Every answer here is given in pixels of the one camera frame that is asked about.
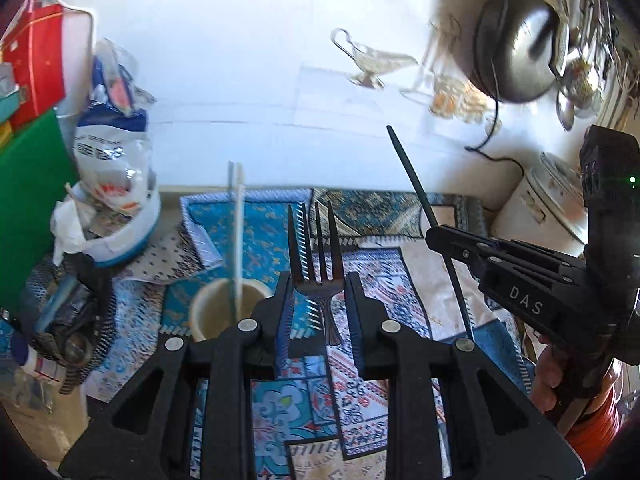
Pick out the person's right hand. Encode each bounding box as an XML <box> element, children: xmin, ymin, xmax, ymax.
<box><xmin>531</xmin><ymin>332</ymin><xmax>573</xmax><ymax>417</ymax></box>

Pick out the clear glass gravy boat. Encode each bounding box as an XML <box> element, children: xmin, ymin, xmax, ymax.
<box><xmin>330</xmin><ymin>27</ymin><xmax>418</xmax><ymax>91</ymax></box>

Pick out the white and blue plastic bag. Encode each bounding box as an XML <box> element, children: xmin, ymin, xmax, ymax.
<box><xmin>72</xmin><ymin>37</ymin><xmax>158</xmax><ymax>216</ymax></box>

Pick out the black patterned pouch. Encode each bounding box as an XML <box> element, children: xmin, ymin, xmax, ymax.
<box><xmin>20</xmin><ymin>252</ymin><xmax>121</xmax><ymax>396</ymax></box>

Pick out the green board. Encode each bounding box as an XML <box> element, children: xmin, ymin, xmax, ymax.
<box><xmin>0</xmin><ymin>109</ymin><xmax>82</xmax><ymax>311</ymax></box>

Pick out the clear glass pitcher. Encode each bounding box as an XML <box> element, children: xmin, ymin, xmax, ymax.
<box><xmin>400</xmin><ymin>15</ymin><xmax>493</xmax><ymax>123</ymax></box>

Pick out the white cup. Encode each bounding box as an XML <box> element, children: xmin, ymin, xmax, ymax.
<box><xmin>189</xmin><ymin>279</ymin><xmax>273</xmax><ymax>343</ymax></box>

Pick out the white crumpled paper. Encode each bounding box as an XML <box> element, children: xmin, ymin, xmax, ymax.
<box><xmin>50</xmin><ymin>200</ymin><xmax>96</xmax><ymax>266</ymax></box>

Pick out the red paper bag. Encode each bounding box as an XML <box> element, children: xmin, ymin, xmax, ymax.
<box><xmin>0</xmin><ymin>0</ymin><xmax>96</xmax><ymax>133</ymax></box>

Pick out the row of hanging metal utensils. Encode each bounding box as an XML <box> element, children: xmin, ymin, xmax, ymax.
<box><xmin>550</xmin><ymin>0</ymin><xmax>631</xmax><ymax>111</ymax></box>

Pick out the white tub with blue rim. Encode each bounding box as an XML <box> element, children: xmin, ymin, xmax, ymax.
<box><xmin>52</xmin><ymin>185</ymin><xmax>162</xmax><ymax>267</ymax></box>

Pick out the metal ladle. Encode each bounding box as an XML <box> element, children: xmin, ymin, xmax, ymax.
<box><xmin>556</xmin><ymin>80</ymin><xmax>578</xmax><ymax>132</ymax></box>

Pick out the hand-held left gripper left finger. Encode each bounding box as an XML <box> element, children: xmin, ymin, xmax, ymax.
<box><xmin>59</xmin><ymin>271</ymin><xmax>296</xmax><ymax>480</ymax></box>

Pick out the black cable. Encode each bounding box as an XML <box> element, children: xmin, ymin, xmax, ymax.
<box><xmin>465</xmin><ymin>0</ymin><xmax>523</xmax><ymax>171</ymax></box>

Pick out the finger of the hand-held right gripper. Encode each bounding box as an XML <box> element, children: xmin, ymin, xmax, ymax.
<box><xmin>500</xmin><ymin>239</ymin><xmax>586</xmax><ymax>286</ymax></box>
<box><xmin>425</xmin><ymin>226</ymin><xmax>501</xmax><ymax>273</ymax></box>

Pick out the patterned patchwork table cloth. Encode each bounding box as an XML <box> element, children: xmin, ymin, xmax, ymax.
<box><xmin>95</xmin><ymin>187</ymin><xmax>538</xmax><ymax>480</ymax></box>

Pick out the black chopstick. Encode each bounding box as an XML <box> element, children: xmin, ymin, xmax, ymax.
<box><xmin>386</xmin><ymin>125</ymin><xmax>476</xmax><ymax>343</ymax></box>

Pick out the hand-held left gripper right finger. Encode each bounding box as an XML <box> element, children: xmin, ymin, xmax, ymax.
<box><xmin>345</xmin><ymin>271</ymin><xmax>586</xmax><ymax>480</ymax></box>

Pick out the white chopstick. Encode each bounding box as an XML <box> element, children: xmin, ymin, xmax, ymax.
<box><xmin>227</xmin><ymin>161</ymin><xmax>240</xmax><ymax>321</ymax></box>

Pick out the white round lidded container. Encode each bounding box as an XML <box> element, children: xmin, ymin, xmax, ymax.
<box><xmin>492</xmin><ymin>152</ymin><xmax>591</xmax><ymax>258</ymax></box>

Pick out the dark metal fork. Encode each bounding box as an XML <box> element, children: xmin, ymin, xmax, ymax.
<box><xmin>286</xmin><ymin>201</ymin><xmax>347</xmax><ymax>347</ymax></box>

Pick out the black hanging pan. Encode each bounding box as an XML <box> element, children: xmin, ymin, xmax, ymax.
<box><xmin>472</xmin><ymin>0</ymin><xmax>571</xmax><ymax>103</ymax></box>

